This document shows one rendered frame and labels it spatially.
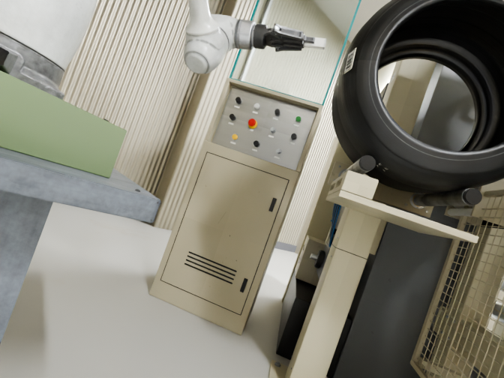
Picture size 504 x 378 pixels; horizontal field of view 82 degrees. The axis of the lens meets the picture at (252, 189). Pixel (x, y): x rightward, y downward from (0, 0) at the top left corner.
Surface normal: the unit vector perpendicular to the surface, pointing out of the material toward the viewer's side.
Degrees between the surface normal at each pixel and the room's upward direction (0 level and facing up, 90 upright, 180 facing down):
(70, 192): 90
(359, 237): 90
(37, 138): 90
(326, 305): 90
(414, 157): 100
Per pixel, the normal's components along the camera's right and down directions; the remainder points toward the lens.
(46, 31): 0.77, 0.44
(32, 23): 0.63, 0.37
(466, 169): -0.14, 0.11
